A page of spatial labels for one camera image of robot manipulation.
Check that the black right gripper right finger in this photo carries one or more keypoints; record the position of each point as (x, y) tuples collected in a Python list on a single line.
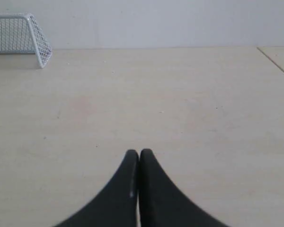
[(162, 204)]

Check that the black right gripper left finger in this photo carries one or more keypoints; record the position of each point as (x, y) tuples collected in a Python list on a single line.
[(116, 204)]

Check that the white mesh mini goal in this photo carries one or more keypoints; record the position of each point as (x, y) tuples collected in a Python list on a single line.
[(21, 34)]

